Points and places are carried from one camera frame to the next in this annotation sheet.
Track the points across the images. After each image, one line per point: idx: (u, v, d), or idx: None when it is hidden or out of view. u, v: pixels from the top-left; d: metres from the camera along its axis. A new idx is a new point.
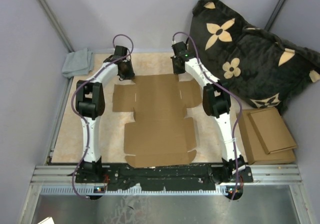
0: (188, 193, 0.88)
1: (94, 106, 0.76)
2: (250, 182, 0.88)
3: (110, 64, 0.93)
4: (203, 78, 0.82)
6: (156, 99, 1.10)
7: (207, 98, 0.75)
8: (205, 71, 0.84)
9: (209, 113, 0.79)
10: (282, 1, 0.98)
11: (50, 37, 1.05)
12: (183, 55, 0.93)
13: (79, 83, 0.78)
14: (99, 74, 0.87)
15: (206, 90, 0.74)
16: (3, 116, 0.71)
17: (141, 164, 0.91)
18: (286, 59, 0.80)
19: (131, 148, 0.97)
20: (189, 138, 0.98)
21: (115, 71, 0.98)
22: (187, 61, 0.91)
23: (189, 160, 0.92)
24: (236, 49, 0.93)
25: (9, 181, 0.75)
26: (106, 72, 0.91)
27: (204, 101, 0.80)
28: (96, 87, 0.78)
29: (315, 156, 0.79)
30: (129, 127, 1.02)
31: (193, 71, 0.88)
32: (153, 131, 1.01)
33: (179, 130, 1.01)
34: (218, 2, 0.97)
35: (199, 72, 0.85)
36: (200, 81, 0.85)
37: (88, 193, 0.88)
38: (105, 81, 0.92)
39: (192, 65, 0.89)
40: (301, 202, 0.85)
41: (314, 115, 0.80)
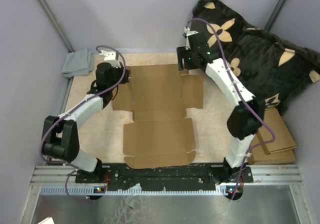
0: (188, 192, 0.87)
1: (62, 150, 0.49)
2: (250, 182, 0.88)
3: (94, 95, 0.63)
4: (233, 92, 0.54)
6: (156, 98, 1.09)
7: (236, 120, 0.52)
8: (236, 81, 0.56)
9: (237, 136, 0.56)
10: (282, 1, 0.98)
11: (50, 37, 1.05)
12: (204, 54, 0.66)
13: (48, 121, 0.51)
14: (75, 109, 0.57)
15: (238, 111, 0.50)
16: (3, 116, 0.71)
17: (141, 165, 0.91)
18: (286, 59, 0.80)
19: (130, 148, 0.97)
20: (188, 139, 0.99)
21: (99, 106, 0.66)
22: (210, 63, 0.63)
23: (188, 160, 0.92)
24: (236, 49, 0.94)
25: (9, 181, 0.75)
26: (88, 106, 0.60)
27: (231, 120, 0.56)
28: (66, 126, 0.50)
29: (315, 156, 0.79)
30: (128, 127, 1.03)
31: (218, 77, 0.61)
32: (153, 132, 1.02)
33: (178, 131, 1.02)
34: (219, 3, 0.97)
35: (227, 82, 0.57)
36: (228, 95, 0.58)
37: (88, 193, 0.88)
38: (83, 120, 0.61)
39: (218, 69, 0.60)
40: (301, 202, 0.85)
41: (315, 115, 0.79)
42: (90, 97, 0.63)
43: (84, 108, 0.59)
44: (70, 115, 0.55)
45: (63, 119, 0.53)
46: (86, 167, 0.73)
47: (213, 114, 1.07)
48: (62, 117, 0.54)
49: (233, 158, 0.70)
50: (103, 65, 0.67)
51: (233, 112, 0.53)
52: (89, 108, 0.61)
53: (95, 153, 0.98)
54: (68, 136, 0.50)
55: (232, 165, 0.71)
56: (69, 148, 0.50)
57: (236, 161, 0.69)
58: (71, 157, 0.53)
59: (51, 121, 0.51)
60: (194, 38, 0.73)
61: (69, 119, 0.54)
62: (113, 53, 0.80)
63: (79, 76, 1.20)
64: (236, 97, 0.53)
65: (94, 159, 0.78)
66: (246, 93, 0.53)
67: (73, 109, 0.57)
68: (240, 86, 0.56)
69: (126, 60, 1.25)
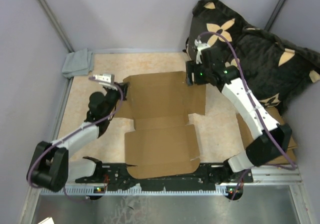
0: (188, 192, 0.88)
1: (50, 179, 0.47)
2: (250, 182, 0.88)
3: (91, 124, 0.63)
4: (255, 120, 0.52)
6: (156, 106, 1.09)
7: (259, 149, 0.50)
8: (258, 106, 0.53)
9: (256, 164, 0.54)
10: None
11: (50, 37, 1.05)
12: (221, 73, 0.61)
13: (39, 147, 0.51)
14: (69, 137, 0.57)
15: (262, 141, 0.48)
16: (3, 116, 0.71)
17: (144, 175, 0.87)
18: (286, 59, 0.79)
19: (133, 157, 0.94)
20: (191, 146, 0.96)
21: (94, 134, 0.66)
22: (228, 84, 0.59)
23: (192, 168, 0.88)
24: (236, 50, 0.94)
25: (9, 181, 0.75)
26: (83, 134, 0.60)
27: (251, 147, 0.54)
28: (58, 154, 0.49)
29: (315, 157, 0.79)
30: (129, 135, 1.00)
31: (237, 100, 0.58)
32: (155, 140, 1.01)
33: (181, 137, 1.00)
34: (219, 3, 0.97)
35: (248, 107, 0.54)
36: (248, 121, 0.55)
37: (88, 193, 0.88)
38: (76, 148, 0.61)
39: (238, 91, 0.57)
40: (301, 202, 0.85)
41: (315, 115, 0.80)
42: (86, 125, 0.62)
43: (78, 137, 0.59)
44: (63, 142, 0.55)
45: (55, 146, 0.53)
46: (81, 174, 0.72)
47: (213, 114, 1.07)
48: (55, 143, 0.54)
49: (237, 166, 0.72)
50: (96, 94, 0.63)
51: (256, 140, 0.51)
52: (84, 136, 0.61)
53: (95, 153, 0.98)
54: (58, 164, 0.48)
55: (234, 171, 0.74)
56: (57, 177, 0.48)
57: (238, 169, 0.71)
58: (57, 187, 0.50)
59: (42, 148, 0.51)
60: (207, 52, 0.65)
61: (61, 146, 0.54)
62: (109, 77, 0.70)
63: (79, 76, 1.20)
64: (258, 126, 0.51)
65: (91, 164, 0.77)
66: (269, 121, 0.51)
67: (67, 136, 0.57)
68: (262, 112, 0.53)
69: (126, 60, 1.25)
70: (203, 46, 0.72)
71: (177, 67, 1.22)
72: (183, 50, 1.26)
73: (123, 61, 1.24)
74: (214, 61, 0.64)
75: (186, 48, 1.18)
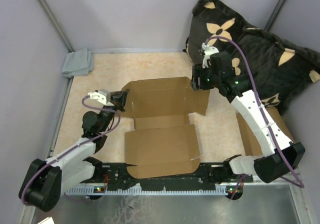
0: (188, 192, 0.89)
1: (41, 199, 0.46)
2: (250, 182, 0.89)
3: (87, 140, 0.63)
4: (268, 137, 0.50)
6: (156, 106, 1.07)
7: (269, 168, 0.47)
8: (271, 123, 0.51)
9: (264, 181, 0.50)
10: (282, 0, 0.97)
11: (50, 37, 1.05)
12: (231, 84, 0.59)
13: (33, 165, 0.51)
14: (64, 156, 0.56)
15: (274, 162, 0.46)
16: (3, 116, 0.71)
17: (145, 175, 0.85)
18: (286, 59, 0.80)
19: (133, 157, 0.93)
20: (191, 145, 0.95)
21: (91, 150, 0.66)
22: (239, 97, 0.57)
23: (192, 168, 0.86)
24: (236, 49, 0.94)
25: (8, 181, 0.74)
26: (80, 151, 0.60)
27: (259, 163, 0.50)
28: (51, 175, 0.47)
29: (315, 157, 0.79)
30: (129, 135, 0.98)
31: (247, 114, 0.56)
32: (155, 140, 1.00)
33: (181, 137, 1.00)
34: (218, 2, 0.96)
35: (261, 124, 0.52)
36: (258, 135, 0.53)
37: (88, 193, 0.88)
38: (72, 165, 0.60)
39: (249, 105, 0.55)
40: (301, 202, 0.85)
41: (315, 115, 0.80)
42: (83, 141, 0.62)
43: (74, 154, 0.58)
44: (57, 161, 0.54)
45: (49, 166, 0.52)
46: (81, 179, 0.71)
47: (213, 114, 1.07)
48: (49, 162, 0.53)
49: (239, 169, 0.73)
50: (89, 114, 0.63)
51: (266, 158, 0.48)
52: (81, 153, 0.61)
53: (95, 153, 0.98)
54: (48, 185, 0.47)
55: (234, 172, 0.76)
56: (48, 197, 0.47)
57: (239, 171, 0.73)
58: (48, 207, 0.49)
59: (36, 166, 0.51)
60: (217, 59, 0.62)
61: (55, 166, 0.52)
62: (104, 95, 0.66)
63: (79, 76, 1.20)
64: (270, 144, 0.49)
65: (90, 167, 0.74)
66: (282, 140, 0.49)
67: (63, 154, 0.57)
68: (275, 129, 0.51)
69: (126, 60, 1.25)
70: (210, 50, 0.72)
71: (177, 67, 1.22)
72: (183, 49, 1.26)
73: (122, 61, 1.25)
74: (223, 70, 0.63)
75: (186, 47, 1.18)
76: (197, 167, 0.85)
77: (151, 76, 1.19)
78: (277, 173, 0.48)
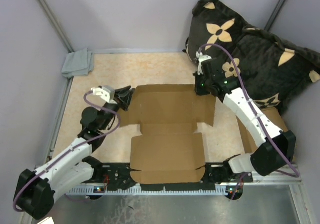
0: (188, 192, 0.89)
1: (32, 209, 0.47)
2: (250, 182, 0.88)
3: (82, 143, 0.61)
4: (258, 126, 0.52)
6: (164, 112, 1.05)
7: (264, 159, 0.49)
8: (260, 114, 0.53)
9: (262, 174, 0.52)
10: (282, 0, 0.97)
11: (50, 37, 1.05)
12: (221, 84, 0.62)
13: (23, 176, 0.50)
14: (55, 164, 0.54)
15: (266, 149, 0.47)
16: (3, 116, 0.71)
17: (147, 180, 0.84)
18: (286, 59, 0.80)
19: (137, 162, 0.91)
20: (198, 154, 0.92)
21: (86, 151, 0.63)
22: (229, 94, 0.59)
23: (197, 177, 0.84)
24: (236, 49, 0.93)
25: (8, 181, 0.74)
26: (73, 156, 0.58)
27: (256, 157, 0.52)
28: (39, 188, 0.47)
29: (315, 156, 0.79)
30: (136, 140, 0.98)
31: (238, 108, 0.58)
32: (159, 147, 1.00)
33: (186, 147, 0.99)
34: (218, 2, 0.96)
35: (250, 115, 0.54)
36: (251, 129, 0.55)
37: (88, 193, 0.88)
38: (66, 170, 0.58)
39: (238, 100, 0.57)
40: (301, 202, 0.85)
41: (314, 115, 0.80)
42: (77, 145, 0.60)
43: (66, 160, 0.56)
44: (47, 171, 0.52)
45: (38, 177, 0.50)
46: (81, 180, 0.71)
47: None
48: (38, 173, 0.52)
49: (239, 168, 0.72)
50: (89, 110, 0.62)
51: (260, 149, 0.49)
52: (75, 157, 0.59)
53: (95, 152, 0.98)
54: (37, 199, 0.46)
55: (234, 171, 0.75)
56: (39, 207, 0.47)
57: (239, 171, 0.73)
58: (40, 215, 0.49)
59: (26, 177, 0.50)
60: (208, 63, 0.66)
61: (44, 178, 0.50)
62: (108, 92, 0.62)
63: (79, 76, 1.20)
64: (261, 134, 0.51)
65: (89, 170, 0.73)
66: (272, 129, 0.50)
67: (54, 162, 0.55)
68: (265, 120, 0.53)
69: (126, 60, 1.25)
70: (204, 57, 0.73)
71: (177, 67, 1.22)
72: (183, 49, 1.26)
73: (122, 61, 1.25)
74: (214, 72, 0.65)
75: (186, 47, 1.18)
76: (201, 179, 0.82)
77: (151, 76, 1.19)
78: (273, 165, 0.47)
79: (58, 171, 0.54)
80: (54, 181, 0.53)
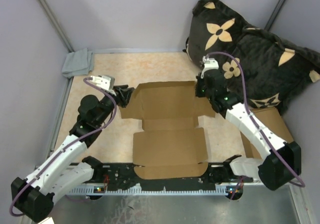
0: (188, 192, 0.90)
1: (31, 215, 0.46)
2: (250, 182, 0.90)
3: (73, 141, 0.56)
4: (261, 139, 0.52)
6: (164, 107, 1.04)
7: (271, 171, 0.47)
8: (262, 127, 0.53)
9: (272, 189, 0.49)
10: (282, 0, 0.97)
11: (50, 37, 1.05)
12: (221, 100, 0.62)
13: (14, 184, 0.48)
14: (46, 169, 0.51)
15: (272, 162, 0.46)
16: (3, 116, 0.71)
17: (151, 176, 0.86)
18: (286, 59, 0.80)
19: (140, 157, 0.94)
20: (199, 149, 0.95)
21: (80, 148, 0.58)
22: (230, 109, 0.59)
23: (199, 172, 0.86)
24: (236, 49, 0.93)
25: (9, 181, 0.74)
26: (65, 157, 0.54)
27: (262, 170, 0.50)
28: (31, 197, 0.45)
29: (315, 157, 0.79)
30: (138, 136, 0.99)
31: (240, 124, 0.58)
32: (162, 141, 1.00)
33: (188, 141, 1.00)
34: (218, 2, 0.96)
35: (252, 129, 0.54)
36: (255, 142, 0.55)
37: (88, 193, 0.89)
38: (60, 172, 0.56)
39: (240, 116, 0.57)
40: (301, 203, 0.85)
41: (314, 115, 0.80)
42: (68, 144, 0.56)
43: (57, 164, 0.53)
44: (38, 178, 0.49)
45: (30, 186, 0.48)
46: (81, 181, 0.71)
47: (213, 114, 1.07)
48: (29, 181, 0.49)
49: (239, 169, 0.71)
50: (88, 98, 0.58)
51: (265, 161, 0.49)
52: (67, 158, 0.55)
53: (95, 152, 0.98)
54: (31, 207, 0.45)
55: (235, 173, 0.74)
56: (38, 213, 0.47)
57: (240, 172, 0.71)
58: (41, 218, 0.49)
59: (18, 186, 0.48)
60: (212, 78, 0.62)
61: (35, 186, 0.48)
62: (108, 80, 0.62)
63: (79, 76, 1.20)
64: (265, 146, 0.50)
65: (89, 170, 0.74)
66: (276, 141, 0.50)
67: (44, 168, 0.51)
68: (268, 132, 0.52)
69: (126, 60, 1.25)
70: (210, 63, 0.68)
71: (177, 67, 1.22)
72: (183, 49, 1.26)
73: (123, 61, 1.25)
74: (217, 88, 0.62)
75: (186, 47, 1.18)
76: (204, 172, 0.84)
77: (151, 76, 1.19)
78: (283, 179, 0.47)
79: (50, 177, 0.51)
80: (48, 186, 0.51)
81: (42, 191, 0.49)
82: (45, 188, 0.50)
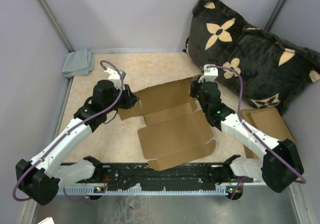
0: (188, 192, 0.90)
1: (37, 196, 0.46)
2: (250, 182, 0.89)
3: (78, 125, 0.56)
4: (256, 142, 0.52)
6: (162, 102, 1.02)
7: (271, 171, 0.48)
8: (255, 130, 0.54)
9: (279, 190, 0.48)
10: None
11: (50, 37, 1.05)
12: (215, 114, 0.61)
13: (19, 166, 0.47)
14: (51, 151, 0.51)
15: (269, 161, 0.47)
16: (3, 116, 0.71)
17: (165, 166, 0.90)
18: (286, 59, 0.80)
19: (151, 151, 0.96)
20: (204, 130, 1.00)
21: (85, 132, 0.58)
22: (223, 121, 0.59)
23: (210, 150, 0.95)
24: (236, 49, 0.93)
25: (8, 181, 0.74)
26: (69, 140, 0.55)
27: (265, 174, 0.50)
28: (36, 178, 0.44)
29: (314, 156, 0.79)
30: (143, 131, 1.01)
31: (235, 132, 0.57)
32: (166, 131, 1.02)
33: (192, 124, 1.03)
34: (218, 2, 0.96)
35: (246, 134, 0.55)
36: (251, 147, 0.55)
37: (88, 193, 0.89)
38: (63, 158, 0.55)
39: (233, 124, 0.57)
40: (301, 203, 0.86)
41: (314, 115, 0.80)
42: (73, 127, 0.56)
43: (61, 147, 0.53)
44: (42, 160, 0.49)
45: (34, 168, 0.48)
46: (82, 178, 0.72)
47: None
48: (34, 163, 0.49)
49: (240, 171, 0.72)
50: (104, 80, 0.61)
51: (264, 162, 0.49)
52: (72, 141, 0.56)
53: (95, 152, 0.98)
54: (36, 189, 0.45)
55: (235, 174, 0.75)
56: (43, 194, 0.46)
57: (241, 173, 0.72)
58: (46, 201, 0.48)
59: (23, 167, 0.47)
60: (209, 94, 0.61)
61: (40, 168, 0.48)
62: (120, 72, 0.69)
63: (79, 76, 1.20)
64: (261, 147, 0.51)
65: (91, 167, 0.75)
66: (270, 141, 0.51)
67: (49, 150, 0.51)
68: (261, 134, 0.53)
69: (126, 60, 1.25)
70: (211, 71, 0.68)
71: (177, 67, 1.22)
72: (183, 49, 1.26)
73: (122, 61, 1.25)
74: (212, 103, 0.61)
75: (186, 47, 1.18)
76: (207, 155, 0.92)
77: (151, 76, 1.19)
78: (285, 178, 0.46)
79: (55, 159, 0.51)
80: (52, 169, 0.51)
81: (47, 173, 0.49)
82: (49, 171, 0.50)
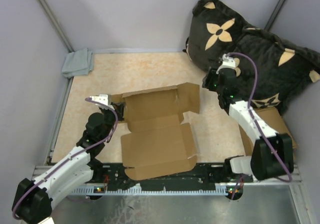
0: (188, 193, 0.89)
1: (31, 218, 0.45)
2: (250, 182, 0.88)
3: (80, 152, 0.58)
4: (253, 128, 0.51)
6: (150, 108, 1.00)
7: (258, 157, 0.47)
8: (258, 118, 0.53)
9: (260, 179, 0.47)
10: None
11: (50, 36, 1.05)
12: (227, 97, 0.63)
13: (21, 185, 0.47)
14: (54, 173, 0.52)
15: (259, 146, 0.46)
16: (4, 116, 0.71)
17: (142, 177, 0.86)
18: (286, 59, 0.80)
19: (131, 160, 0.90)
20: (188, 143, 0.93)
21: (85, 160, 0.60)
22: (232, 104, 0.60)
23: (190, 166, 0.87)
24: (236, 49, 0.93)
25: (9, 180, 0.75)
26: (71, 165, 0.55)
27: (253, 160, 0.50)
28: (37, 197, 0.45)
29: (315, 156, 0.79)
30: (126, 138, 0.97)
31: (240, 117, 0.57)
32: (151, 140, 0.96)
33: (177, 136, 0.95)
34: (218, 2, 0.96)
35: (248, 119, 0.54)
36: (250, 133, 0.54)
37: (88, 193, 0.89)
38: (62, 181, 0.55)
39: (240, 108, 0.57)
40: (301, 202, 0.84)
41: (314, 115, 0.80)
42: (75, 153, 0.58)
43: (63, 170, 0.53)
44: (45, 180, 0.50)
45: (37, 186, 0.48)
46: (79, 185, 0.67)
47: (213, 114, 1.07)
48: (36, 182, 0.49)
49: (238, 168, 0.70)
50: (95, 116, 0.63)
51: (255, 148, 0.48)
52: (73, 167, 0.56)
53: None
54: (35, 209, 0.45)
55: (233, 170, 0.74)
56: (38, 215, 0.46)
57: (238, 170, 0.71)
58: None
59: (25, 186, 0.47)
60: (224, 76, 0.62)
61: (42, 187, 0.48)
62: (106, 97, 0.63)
63: (79, 76, 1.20)
64: (257, 133, 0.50)
65: (89, 172, 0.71)
66: (269, 131, 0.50)
67: (52, 171, 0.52)
68: (262, 123, 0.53)
69: (126, 60, 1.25)
70: (229, 61, 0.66)
71: (177, 67, 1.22)
72: (183, 49, 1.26)
73: (123, 61, 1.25)
74: (227, 86, 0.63)
75: (186, 47, 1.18)
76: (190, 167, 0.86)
77: (151, 76, 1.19)
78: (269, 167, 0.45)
79: (56, 181, 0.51)
80: (52, 190, 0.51)
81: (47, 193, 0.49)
82: (50, 191, 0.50)
